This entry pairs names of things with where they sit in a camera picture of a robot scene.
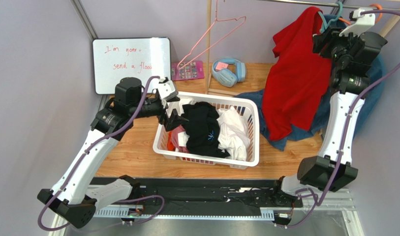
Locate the black garment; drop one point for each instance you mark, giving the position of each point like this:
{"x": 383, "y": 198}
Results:
{"x": 203, "y": 130}

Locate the red t shirt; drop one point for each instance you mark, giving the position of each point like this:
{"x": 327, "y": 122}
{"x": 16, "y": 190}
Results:
{"x": 298, "y": 80}

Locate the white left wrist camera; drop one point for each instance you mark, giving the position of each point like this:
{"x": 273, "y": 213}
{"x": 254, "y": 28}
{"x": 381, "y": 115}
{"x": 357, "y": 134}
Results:
{"x": 167, "y": 91}

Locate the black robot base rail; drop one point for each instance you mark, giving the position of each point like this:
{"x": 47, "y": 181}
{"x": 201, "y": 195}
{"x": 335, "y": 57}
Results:
{"x": 211, "y": 197}

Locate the orange pink garment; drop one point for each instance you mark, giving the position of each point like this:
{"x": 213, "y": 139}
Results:
{"x": 177, "y": 140}

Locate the light blue headphones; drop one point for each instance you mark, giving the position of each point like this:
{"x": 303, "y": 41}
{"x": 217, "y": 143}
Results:
{"x": 235, "y": 73}

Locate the aluminium corner profile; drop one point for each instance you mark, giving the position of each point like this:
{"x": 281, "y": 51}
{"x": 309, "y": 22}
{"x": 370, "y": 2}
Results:
{"x": 84, "y": 17}

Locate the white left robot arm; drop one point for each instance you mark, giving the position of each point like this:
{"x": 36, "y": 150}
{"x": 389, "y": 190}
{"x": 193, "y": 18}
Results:
{"x": 71, "y": 198}

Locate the pink cube power adapter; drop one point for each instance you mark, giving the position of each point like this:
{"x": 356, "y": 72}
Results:
{"x": 220, "y": 66}

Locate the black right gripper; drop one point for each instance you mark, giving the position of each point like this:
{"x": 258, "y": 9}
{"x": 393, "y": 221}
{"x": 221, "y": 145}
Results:
{"x": 322, "y": 42}

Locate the white garment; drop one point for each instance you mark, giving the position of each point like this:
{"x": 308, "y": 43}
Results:
{"x": 233, "y": 136}

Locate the orange hanger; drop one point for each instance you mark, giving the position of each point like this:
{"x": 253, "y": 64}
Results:
{"x": 350, "y": 20}

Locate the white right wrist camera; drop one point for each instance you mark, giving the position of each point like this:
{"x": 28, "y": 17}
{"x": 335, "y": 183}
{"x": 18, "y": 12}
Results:
{"x": 363, "y": 22}

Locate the metal clothes rail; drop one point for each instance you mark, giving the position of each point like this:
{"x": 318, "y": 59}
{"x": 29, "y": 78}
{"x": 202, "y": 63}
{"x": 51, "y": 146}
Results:
{"x": 331, "y": 5}

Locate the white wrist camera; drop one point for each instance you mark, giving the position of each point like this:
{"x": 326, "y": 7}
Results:
{"x": 363, "y": 22}
{"x": 167, "y": 91}

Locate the blue long sleeve shirt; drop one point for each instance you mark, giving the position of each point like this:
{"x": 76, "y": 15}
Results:
{"x": 320, "y": 119}

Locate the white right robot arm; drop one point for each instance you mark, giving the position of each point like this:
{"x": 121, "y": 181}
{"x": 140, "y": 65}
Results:
{"x": 331, "y": 169}

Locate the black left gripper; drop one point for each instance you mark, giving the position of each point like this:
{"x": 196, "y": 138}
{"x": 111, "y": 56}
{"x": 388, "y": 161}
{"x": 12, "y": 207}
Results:
{"x": 169, "y": 124}

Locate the white whiteboard with red writing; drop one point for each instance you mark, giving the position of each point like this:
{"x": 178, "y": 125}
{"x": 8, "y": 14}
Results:
{"x": 115, "y": 59}

